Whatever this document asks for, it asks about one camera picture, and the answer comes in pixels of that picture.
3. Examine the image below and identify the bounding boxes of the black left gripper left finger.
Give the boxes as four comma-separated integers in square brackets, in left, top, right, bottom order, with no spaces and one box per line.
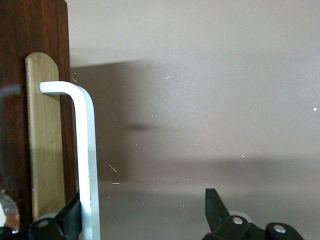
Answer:
[0,191,83,240]

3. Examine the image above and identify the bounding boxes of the light wooden handle backing strip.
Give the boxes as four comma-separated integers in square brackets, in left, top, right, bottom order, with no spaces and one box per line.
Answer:
[24,51,67,221]

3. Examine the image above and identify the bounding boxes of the wooden drawer with dark front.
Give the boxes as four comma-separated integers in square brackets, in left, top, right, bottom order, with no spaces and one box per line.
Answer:
[0,0,78,232]

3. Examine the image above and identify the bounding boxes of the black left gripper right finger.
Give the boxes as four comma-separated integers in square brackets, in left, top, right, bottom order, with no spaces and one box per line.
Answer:
[201,188,305,240]

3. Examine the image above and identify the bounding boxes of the white metal drawer handle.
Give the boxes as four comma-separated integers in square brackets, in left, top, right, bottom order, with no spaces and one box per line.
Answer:
[39,81,101,240]

